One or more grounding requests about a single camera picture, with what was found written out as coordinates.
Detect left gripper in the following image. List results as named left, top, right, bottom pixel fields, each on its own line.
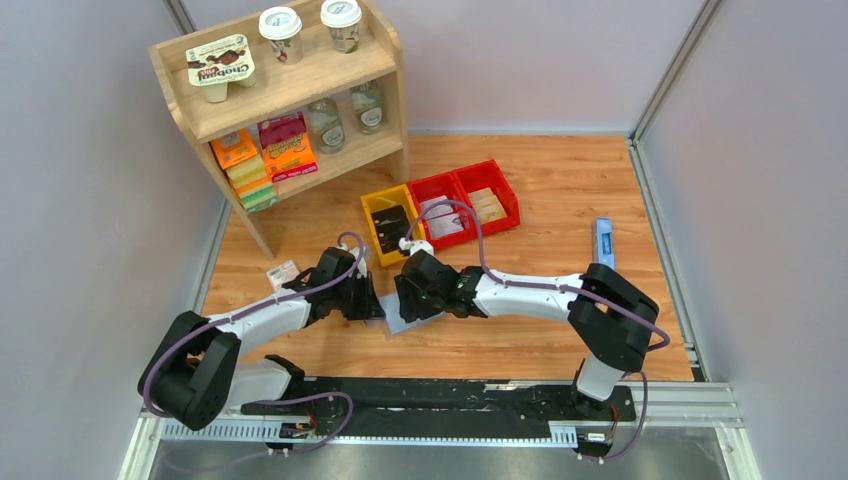
left=332, top=272, right=387, bottom=322

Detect beige leather card holder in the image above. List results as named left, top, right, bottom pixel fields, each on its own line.
left=379, top=293, right=446, bottom=337

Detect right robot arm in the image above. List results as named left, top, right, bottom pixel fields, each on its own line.
left=395, top=251, right=670, bottom=419

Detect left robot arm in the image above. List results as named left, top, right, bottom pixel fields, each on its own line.
left=138, top=245, right=385, bottom=431

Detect white cards in bin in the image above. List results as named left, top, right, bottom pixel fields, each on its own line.
left=424, top=204, right=465, bottom=240

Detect black cards in bin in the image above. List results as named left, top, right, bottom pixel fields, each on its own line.
left=370, top=205, right=410, bottom=255

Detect pink card pack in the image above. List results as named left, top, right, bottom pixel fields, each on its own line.
left=266, top=260, right=300, bottom=291

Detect tan cards in bin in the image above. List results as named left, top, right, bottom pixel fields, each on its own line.
left=468, top=187, right=507, bottom=224

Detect yellow bin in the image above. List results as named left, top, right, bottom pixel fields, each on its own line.
left=360, top=184, right=419, bottom=267

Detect red bin middle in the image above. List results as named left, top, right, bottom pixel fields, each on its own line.
left=407, top=173, right=475, bottom=249

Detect red bin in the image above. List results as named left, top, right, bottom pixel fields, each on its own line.
left=454, top=159, right=521, bottom=234
left=407, top=173, right=475, bottom=249

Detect red bin right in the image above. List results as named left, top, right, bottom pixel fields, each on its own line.
left=454, top=159, right=521, bottom=234

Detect yellow green sponge stack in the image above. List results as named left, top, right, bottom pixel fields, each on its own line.
left=224, top=155, right=279, bottom=214

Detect orange pink snack box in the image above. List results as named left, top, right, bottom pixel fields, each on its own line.
left=257, top=112, right=318, bottom=183

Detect blue flat box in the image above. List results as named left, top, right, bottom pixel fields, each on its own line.
left=593, top=217, right=615, bottom=269

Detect glass jar right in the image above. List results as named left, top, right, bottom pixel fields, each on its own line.
left=350, top=80, right=383, bottom=134

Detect glass jar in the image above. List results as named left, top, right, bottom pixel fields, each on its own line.
left=306, top=97, right=345, bottom=154
left=350, top=80, right=383, bottom=134

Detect glass jar left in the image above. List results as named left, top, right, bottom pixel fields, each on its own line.
left=306, top=97, right=345, bottom=154

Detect wooden shelf unit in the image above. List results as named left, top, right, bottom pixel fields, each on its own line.
left=149, top=1, right=410, bottom=259

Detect paper coffee cup right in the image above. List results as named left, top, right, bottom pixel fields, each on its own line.
left=320, top=0, right=363, bottom=54

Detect paper coffee cup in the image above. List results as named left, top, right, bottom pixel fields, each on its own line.
left=258, top=6, right=303, bottom=65
left=320, top=0, right=363, bottom=54

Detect Chobani yogurt pack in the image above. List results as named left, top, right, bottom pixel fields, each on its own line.
left=185, top=34, right=257, bottom=103

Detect paper coffee cup left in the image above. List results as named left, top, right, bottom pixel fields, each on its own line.
left=258, top=6, right=303, bottom=65

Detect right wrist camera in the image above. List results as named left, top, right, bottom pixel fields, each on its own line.
left=398, top=238, right=434, bottom=257

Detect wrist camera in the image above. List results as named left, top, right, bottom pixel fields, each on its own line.
left=337, top=243, right=370, bottom=261
left=398, top=238, right=434, bottom=257

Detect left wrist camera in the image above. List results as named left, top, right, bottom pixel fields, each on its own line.
left=337, top=243, right=370, bottom=261

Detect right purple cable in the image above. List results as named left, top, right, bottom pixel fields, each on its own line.
left=404, top=199, right=672, bottom=464

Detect purple cable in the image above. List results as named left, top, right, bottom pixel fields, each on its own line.
left=404, top=199, right=672, bottom=464
left=141, top=231, right=370, bottom=458

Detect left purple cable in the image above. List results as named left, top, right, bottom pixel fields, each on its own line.
left=141, top=231, right=370, bottom=458

